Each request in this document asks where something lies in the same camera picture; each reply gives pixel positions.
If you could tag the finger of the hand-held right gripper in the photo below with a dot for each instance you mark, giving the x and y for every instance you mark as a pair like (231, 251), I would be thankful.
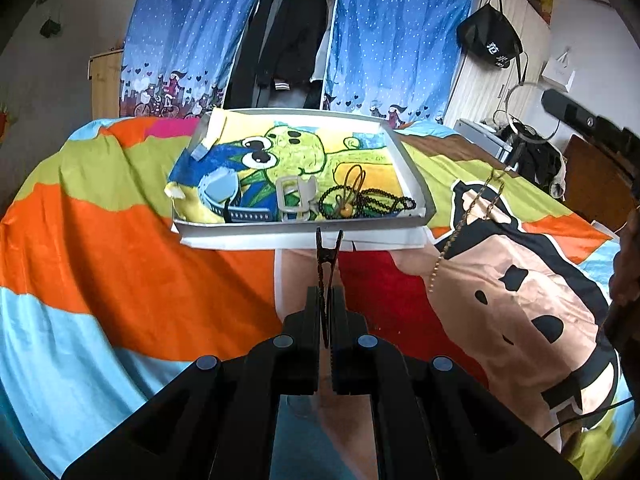
(567, 109)

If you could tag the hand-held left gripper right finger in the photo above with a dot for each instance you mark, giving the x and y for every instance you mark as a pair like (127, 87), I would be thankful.
(347, 340)

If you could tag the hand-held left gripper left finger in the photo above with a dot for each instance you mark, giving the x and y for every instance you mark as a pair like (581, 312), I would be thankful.
(300, 340)

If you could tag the black hair clip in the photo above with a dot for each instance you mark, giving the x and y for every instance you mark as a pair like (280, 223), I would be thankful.
(327, 270)

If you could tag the white shallow tray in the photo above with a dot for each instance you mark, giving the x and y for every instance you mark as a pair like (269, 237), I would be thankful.
(300, 228)

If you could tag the grey claw hair clip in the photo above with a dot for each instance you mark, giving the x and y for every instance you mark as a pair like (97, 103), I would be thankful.
(290, 200)

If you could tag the blue watch band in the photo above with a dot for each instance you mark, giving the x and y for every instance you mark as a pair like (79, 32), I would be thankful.
(220, 190)

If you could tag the white paper bag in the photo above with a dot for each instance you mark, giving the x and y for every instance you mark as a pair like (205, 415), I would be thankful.
(557, 72)

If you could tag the brown wooden board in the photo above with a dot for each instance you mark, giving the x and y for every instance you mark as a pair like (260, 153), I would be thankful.
(595, 180)

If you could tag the black clothes heap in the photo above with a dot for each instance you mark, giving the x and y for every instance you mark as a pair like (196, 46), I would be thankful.
(537, 160)

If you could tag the thin clear hoop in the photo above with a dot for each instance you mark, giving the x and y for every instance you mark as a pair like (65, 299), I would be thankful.
(507, 110)

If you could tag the white side table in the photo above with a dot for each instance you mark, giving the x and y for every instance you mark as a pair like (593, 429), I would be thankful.
(482, 135)

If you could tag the light wooden wardrobe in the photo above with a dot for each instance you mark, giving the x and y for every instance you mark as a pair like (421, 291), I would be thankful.
(475, 95)

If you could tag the cartoon drawing sheet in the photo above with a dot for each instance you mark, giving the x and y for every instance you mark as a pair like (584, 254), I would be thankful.
(300, 160)

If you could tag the blue dotted curtain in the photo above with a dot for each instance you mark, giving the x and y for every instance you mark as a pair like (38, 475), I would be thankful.
(195, 35)
(400, 40)

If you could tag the dark hanging jacket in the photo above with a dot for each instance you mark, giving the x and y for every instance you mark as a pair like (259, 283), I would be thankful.
(290, 35)

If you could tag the small wooden cabinet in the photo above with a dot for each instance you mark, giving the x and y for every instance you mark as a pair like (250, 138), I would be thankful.
(107, 85)

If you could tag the green wall ornament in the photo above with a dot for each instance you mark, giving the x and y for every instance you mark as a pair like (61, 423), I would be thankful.
(50, 27)

